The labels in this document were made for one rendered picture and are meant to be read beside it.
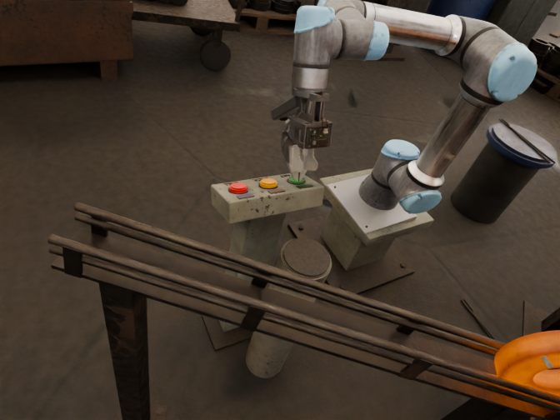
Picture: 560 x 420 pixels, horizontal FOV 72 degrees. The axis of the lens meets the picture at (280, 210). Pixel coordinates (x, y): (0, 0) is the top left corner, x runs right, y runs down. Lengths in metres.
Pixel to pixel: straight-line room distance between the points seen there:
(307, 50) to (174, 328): 0.92
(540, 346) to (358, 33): 0.61
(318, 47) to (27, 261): 1.17
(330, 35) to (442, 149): 0.51
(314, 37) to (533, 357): 0.63
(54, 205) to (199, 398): 0.92
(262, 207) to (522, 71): 0.67
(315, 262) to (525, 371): 0.43
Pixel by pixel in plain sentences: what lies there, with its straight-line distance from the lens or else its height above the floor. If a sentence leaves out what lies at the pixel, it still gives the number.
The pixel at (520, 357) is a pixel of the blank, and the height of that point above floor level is 0.73.
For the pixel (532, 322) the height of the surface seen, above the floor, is 0.01.
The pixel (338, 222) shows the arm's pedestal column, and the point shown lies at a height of 0.16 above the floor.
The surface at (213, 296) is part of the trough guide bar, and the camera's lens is 0.54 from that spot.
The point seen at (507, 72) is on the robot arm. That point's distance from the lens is 1.06.
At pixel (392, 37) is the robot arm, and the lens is 1.04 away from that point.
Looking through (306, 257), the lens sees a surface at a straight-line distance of 0.87.
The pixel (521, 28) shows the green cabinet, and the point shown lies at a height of 0.39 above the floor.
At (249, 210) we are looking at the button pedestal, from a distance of 0.83.
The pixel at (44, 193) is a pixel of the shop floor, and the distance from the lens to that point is 1.77.
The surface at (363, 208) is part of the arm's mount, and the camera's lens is 1.40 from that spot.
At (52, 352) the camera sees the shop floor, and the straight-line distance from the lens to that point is 1.34.
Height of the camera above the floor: 1.17
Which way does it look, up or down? 42 degrees down
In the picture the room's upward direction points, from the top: 17 degrees clockwise
